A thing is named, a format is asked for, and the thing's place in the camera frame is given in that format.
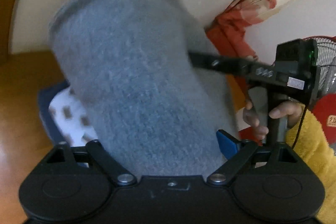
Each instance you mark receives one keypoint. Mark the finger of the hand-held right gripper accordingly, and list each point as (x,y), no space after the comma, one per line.
(218,63)

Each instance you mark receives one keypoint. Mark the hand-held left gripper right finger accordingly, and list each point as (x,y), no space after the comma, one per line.
(227,145)

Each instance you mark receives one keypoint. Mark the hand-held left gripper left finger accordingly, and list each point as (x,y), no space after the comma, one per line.
(110,163)

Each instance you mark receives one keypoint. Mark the grey sweatpants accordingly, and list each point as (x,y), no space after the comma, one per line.
(136,77)

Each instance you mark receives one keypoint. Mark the person's right hand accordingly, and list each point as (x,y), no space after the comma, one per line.
(284,111)

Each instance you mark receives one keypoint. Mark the red electric fan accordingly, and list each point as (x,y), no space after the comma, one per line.
(326,111)

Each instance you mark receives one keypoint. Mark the white patterned folded garment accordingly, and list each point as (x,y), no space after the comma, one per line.
(71,113)

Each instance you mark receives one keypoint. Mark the cream floral red-hemmed curtain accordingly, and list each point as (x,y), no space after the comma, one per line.
(262,3)

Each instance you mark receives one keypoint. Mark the navy folded garment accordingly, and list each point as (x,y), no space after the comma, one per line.
(46,108)

